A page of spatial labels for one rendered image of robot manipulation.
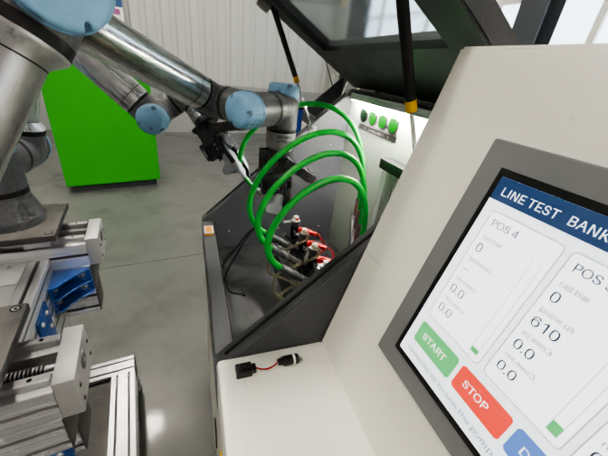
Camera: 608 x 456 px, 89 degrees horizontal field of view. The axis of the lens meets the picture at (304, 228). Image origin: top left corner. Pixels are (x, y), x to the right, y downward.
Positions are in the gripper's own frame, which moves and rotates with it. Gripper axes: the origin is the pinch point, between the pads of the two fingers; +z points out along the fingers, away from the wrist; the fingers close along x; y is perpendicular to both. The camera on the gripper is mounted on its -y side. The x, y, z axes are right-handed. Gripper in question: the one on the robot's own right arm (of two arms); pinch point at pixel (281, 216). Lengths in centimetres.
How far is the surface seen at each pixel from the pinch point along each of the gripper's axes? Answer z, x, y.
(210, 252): 15.7, -8.2, 20.0
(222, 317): 15.6, 20.7, 19.2
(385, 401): 5, 55, -2
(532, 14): -116, -222, -326
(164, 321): 111, -81, 46
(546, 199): -30, 58, -10
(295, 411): 13, 49, 10
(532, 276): -23, 61, -9
